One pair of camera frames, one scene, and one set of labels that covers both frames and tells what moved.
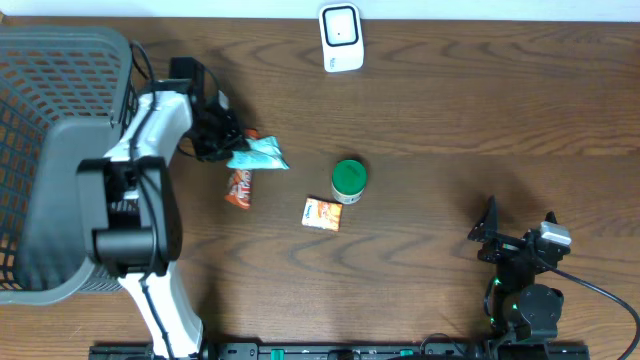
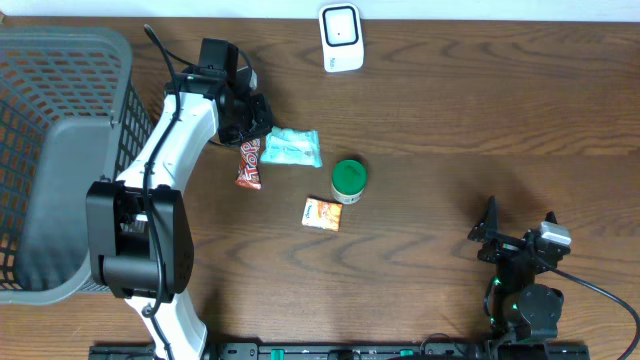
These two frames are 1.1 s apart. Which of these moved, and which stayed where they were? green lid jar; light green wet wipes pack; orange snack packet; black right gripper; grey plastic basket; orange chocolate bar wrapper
Moved: orange chocolate bar wrapper; light green wet wipes pack
Stayed: orange snack packet; green lid jar; black right gripper; grey plastic basket
